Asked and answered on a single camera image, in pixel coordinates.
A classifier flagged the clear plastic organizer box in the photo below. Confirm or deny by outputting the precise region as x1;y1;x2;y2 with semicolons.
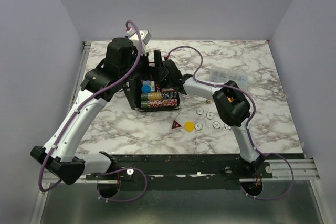
209;65;248;91

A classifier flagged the black poker chip case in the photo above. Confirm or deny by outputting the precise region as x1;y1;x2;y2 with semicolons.
123;67;180;112

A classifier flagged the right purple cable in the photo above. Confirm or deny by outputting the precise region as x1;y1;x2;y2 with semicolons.
165;46;296;201

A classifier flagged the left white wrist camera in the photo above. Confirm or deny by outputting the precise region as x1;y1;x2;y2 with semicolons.
126;29;152;45

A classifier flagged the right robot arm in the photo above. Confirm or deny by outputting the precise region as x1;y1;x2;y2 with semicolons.
159;60;265;178

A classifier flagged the aluminium rail frame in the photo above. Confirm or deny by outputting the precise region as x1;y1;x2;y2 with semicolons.
40;41;321;183

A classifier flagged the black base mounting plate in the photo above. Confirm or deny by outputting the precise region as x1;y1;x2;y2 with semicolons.
86;154;272;191

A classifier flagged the yellow round dealer chip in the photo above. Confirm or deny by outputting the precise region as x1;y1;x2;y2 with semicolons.
184;121;195;132

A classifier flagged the red triangle card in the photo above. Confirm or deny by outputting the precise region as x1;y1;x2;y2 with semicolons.
170;119;183;131

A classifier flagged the white poker chip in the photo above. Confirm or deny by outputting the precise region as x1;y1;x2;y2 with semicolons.
196;108;204;115
212;121;221;129
224;124;231;130
206;112;214;120
194;122;203;131

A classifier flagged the blue round chip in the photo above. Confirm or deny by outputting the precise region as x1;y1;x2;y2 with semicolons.
141;84;151;93

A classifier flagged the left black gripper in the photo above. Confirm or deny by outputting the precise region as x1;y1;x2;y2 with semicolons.
120;48;169;82

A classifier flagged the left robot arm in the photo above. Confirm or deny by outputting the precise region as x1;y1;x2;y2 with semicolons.
30;38;167;185

